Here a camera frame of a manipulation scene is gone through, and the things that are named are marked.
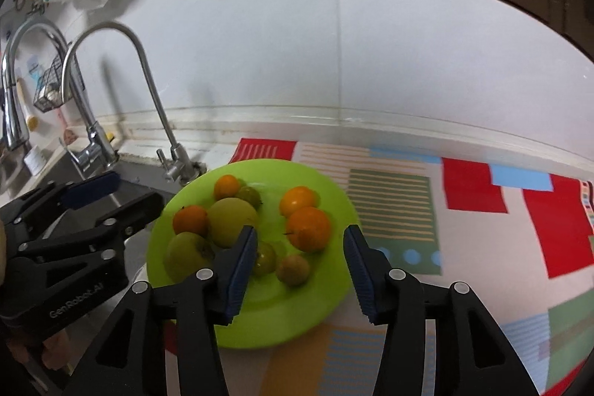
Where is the stainless steel sink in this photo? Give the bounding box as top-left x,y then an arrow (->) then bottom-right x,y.
0,145 -> 207,285

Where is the colourful patchwork mat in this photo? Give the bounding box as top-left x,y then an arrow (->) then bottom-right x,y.
162,138 -> 594,396

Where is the chrome pull-down faucet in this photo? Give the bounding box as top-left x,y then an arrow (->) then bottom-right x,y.
0,22 -> 119,171

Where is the green apple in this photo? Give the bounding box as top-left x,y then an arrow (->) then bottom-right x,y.
206,197 -> 259,249
166,232 -> 215,281

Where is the large orange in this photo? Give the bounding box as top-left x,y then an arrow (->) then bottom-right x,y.
285,207 -> 332,252

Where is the green plastic plate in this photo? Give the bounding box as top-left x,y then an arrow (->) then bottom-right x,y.
147,159 -> 361,349

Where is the small tan pear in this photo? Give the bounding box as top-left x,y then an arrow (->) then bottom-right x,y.
277,254 -> 311,287

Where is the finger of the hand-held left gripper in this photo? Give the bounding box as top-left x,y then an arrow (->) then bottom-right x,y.
0,172 -> 121,234
16,191 -> 164,268

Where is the small green tangerine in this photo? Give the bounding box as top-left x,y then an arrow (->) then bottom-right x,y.
253,241 -> 278,277
236,186 -> 261,206

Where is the white cup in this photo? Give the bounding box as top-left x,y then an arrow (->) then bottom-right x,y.
23,145 -> 47,174

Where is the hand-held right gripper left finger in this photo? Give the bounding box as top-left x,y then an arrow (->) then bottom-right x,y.
62,225 -> 259,396

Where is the slim gooseneck faucet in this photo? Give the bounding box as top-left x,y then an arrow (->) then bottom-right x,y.
62,21 -> 196,183

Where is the small yellowish orange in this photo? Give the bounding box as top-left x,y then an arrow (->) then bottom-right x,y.
279,186 -> 320,216

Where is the person's left hand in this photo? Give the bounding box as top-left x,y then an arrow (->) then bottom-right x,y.
41,325 -> 71,373

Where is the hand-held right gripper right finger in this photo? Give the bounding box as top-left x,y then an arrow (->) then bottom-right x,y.
343,224 -> 539,396

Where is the black wire basket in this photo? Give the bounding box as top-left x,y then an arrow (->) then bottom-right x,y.
32,55 -> 87,114

